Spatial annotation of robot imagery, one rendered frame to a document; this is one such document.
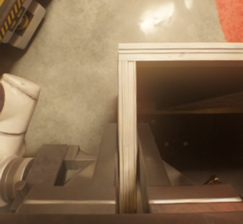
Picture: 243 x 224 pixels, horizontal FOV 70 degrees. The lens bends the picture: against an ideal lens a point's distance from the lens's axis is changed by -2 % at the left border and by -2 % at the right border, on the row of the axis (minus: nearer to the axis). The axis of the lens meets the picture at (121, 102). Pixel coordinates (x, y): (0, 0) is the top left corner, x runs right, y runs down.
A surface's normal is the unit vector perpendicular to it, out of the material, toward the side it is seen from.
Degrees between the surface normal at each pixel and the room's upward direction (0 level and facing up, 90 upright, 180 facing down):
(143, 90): 0
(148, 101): 0
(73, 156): 64
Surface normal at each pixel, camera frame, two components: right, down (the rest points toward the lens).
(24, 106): 0.81, 0.37
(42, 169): -0.01, -0.85
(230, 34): 0.00, 0.09
